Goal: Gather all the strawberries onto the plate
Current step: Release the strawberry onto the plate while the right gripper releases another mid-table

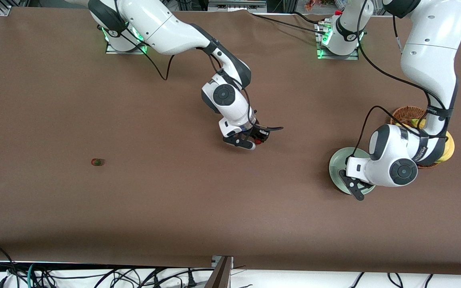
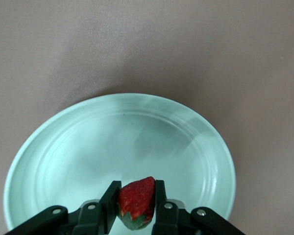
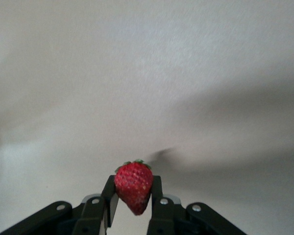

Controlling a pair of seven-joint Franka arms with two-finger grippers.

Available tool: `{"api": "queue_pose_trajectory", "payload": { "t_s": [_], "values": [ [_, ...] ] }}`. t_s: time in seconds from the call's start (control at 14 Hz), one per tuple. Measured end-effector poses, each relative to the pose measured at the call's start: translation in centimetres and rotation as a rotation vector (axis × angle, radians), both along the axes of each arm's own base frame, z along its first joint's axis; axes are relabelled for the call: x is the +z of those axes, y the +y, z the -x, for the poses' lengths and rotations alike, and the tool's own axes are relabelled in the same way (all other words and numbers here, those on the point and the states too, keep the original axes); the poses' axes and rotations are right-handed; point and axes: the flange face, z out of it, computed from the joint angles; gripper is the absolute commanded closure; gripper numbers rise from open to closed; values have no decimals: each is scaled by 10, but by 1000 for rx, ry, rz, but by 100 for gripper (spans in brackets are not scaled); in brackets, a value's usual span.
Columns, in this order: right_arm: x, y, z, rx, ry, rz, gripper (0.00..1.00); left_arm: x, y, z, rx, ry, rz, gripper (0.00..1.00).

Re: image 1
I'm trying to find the pale green round plate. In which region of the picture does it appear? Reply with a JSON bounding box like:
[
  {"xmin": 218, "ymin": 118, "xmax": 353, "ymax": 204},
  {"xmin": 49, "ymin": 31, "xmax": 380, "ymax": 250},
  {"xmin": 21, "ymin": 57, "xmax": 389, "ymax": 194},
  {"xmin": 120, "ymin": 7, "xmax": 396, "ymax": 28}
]
[{"xmin": 329, "ymin": 147, "xmax": 376, "ymax": 196}]

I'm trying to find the brown table cover sheet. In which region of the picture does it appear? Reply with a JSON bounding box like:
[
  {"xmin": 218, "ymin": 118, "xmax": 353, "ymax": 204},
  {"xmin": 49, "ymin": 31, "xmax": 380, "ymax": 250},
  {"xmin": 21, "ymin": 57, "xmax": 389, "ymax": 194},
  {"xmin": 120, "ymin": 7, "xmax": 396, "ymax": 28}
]
[{"xmin": 0, "ymin": 6, "xmax": 461, "ymax": 276}]

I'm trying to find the grey metal device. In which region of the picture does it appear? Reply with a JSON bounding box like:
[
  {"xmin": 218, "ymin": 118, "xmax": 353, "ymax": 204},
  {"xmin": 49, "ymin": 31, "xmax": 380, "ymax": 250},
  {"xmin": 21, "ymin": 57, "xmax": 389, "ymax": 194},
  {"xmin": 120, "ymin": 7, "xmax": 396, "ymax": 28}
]
[{"xmin": 208, "ymin": 0, "xmax": 268, "ymax": 12}]

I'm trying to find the colourful background item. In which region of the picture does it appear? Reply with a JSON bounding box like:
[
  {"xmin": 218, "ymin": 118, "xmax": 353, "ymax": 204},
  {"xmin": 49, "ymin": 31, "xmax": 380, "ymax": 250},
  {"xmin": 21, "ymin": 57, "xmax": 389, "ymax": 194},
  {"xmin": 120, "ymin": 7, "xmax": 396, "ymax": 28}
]
[{"xmin": 305, "ymin": 0, "xmax": 337, "ymax": 11}]

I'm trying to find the brown wicker basket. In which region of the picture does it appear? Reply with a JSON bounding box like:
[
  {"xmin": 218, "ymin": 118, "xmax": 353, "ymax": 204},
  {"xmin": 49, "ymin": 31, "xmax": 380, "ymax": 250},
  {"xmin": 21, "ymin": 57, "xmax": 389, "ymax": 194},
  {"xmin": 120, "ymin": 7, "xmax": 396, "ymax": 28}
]
[{"xmin": 390, "ymin": 106, "xmax": 441, "ymax": 169}]

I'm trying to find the yellow banana bunch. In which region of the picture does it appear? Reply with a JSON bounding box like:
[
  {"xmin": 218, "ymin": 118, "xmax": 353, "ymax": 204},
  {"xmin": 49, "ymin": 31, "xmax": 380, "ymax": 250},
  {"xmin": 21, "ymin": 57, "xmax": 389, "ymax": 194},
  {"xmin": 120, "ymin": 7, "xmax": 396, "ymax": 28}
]
[{"xmin": 413, "ymin": 118, "xmax": 455, "ymax": 164}]

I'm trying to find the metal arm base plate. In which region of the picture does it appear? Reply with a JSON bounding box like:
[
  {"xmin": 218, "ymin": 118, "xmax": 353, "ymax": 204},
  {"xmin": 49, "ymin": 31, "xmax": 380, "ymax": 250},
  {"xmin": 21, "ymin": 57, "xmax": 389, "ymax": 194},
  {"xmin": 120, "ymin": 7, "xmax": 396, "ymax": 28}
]
[
  {"xmin": 105, "ymin": 38, "xmax": 148, "ymax": 55},
  {"xmin": 316, "ymin": 21, "xmax": 360, "ymax": 61}
]

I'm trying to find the long black table cable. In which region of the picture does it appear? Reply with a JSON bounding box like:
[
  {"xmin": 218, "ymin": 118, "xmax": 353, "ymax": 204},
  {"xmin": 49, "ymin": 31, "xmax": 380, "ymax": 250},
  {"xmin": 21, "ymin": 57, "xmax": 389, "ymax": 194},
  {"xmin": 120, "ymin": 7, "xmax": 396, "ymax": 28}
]
[{"xmin": 249, "ymin": 11, "xmax": 327, "ymax": 36}]

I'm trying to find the short black table cable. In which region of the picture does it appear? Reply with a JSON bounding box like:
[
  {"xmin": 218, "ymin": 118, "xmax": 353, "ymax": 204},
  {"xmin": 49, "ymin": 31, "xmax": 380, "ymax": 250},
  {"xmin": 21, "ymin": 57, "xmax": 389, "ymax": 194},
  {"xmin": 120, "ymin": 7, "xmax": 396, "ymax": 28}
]
[{"xmin": 291, "ymin": 11, "xmax": 322, "ymax": 25}]

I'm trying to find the small metal bracket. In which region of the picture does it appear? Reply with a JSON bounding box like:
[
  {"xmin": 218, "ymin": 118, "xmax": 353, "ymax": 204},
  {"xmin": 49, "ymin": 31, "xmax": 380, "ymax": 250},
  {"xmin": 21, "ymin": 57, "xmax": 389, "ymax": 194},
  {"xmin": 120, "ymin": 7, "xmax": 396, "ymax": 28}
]
[{"xmin": 211, "ymin": 255, "xmax": 234, "ymax": 269}]

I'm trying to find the teal floor cable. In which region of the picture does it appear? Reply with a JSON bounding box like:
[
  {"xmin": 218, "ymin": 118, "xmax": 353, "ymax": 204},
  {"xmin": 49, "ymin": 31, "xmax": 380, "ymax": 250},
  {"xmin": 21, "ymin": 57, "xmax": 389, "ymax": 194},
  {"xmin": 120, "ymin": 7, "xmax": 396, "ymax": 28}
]
[{"xmin": 26, "ymin": 263, "xmax": 41, "ymax": 288}]

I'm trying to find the aluminium frame corner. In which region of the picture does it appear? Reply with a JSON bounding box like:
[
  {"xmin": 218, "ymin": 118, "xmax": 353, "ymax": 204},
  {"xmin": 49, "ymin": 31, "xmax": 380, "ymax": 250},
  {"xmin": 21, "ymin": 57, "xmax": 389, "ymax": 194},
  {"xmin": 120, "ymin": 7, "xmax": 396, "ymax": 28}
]
[{"xmin": 0, "ymin": 0, "xmax": 29, "ymax": 16}]

